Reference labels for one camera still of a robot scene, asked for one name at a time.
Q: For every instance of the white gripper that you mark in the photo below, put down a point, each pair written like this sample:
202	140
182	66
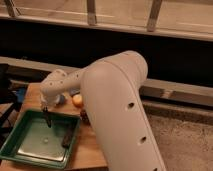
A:
49	101

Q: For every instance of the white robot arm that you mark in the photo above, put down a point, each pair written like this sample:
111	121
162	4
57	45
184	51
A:
110	90

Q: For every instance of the blue object at left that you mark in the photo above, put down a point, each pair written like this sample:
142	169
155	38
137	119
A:
20	93

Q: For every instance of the blue sponge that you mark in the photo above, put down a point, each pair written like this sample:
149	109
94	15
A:
73	92

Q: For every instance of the orange fruit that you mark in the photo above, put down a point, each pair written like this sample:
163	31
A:
77	100

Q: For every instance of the dark grape bunch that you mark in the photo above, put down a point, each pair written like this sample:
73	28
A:
84	117

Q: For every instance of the green plastic tray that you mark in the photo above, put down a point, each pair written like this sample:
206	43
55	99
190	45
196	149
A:
31	141

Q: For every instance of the dark brown bar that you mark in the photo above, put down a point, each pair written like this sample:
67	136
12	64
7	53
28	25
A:
68	137

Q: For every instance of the wooden table board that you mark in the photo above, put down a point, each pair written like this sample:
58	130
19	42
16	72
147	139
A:
87	154

